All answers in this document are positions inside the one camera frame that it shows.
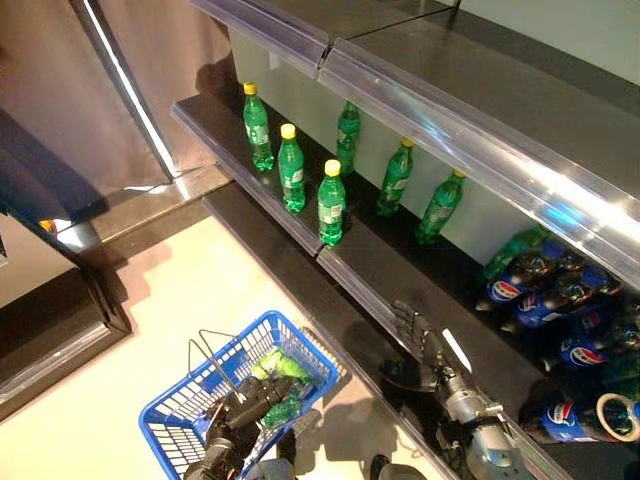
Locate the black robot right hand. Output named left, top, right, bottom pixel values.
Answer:
left=382, top=302, right=451, bottom=394

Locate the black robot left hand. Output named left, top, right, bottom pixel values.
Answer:
left=204, top=378, right=295, bottom=454

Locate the green soda bottle yellow cap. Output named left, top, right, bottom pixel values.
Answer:
left=375, top=137, right=416, bottom=219
left=249, top=348, right=314, bottom=389
left=335, top=101, right=362, bottom=176
left=242, top=81, right=276, bottom=174
left=414, top=168, right=467, bottom=246
left=277, top=123, right=308, bottom=214
left=482, top=224, right=551, bottom=281
left=317, top=158, right=348, bottom=247

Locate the blue plastic shopping basket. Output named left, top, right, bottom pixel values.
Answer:
left=138, top=309, right=345, bottom=480

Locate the robot left leg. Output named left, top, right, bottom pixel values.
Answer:
left=247, top=428, right=300, bottom=480

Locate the robot leg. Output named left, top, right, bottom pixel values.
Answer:
left=247, top=428, right=300, bottom=480
left=368, top=452, right=429, bottom=480

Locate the robot right leg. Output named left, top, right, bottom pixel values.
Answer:
left=368, top=452, right=429, bottom=480

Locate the cream tape roll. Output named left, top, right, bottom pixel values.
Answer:
left=596, top=392, right=640, bottom=444

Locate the black cabinet steel trim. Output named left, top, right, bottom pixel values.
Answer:
left=0, top=267, right=134, bottom=422

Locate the dark stone plinth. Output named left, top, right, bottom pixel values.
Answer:
left=49, top=164, right=236, bottom=251

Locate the row of green soda bottles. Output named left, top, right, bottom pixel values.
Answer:
left=172, top=82, right=361, bottom=251

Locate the dark brown panel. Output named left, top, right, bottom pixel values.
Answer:
left=0, top=107, right=111, bottom=231

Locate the chrome trim bar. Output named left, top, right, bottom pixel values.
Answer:
left=69, top=0, right=176, bottom=184

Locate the brushed steel cabinet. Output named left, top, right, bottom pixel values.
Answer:
left=0, top=0, right=236, bottom=201

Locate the clear plastic price rail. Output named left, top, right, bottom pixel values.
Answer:
left=316, top=36, right=640, bottom=280
left=315, top=244, right=561, bottom=480
left=189, top=0, right=335, bottom=81
left=169, top=99, right=326, bottom=259

